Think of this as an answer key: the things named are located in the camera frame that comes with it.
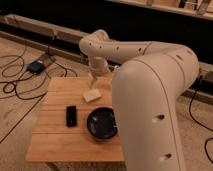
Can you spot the black power adapter box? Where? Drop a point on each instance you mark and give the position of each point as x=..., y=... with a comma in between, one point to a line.
x=36, y=67

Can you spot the dark blue bowl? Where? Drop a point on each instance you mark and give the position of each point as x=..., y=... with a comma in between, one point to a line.
x=101, y=123

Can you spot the wooden beam rail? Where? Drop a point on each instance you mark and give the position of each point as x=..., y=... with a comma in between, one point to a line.
x=66, y=36

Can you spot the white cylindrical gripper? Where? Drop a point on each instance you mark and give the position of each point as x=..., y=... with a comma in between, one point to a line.
x=98, y=67

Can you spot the beige sponge block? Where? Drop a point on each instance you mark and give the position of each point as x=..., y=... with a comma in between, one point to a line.
x=91, y=95

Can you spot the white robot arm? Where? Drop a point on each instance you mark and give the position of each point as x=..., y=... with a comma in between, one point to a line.
x=152, y=75

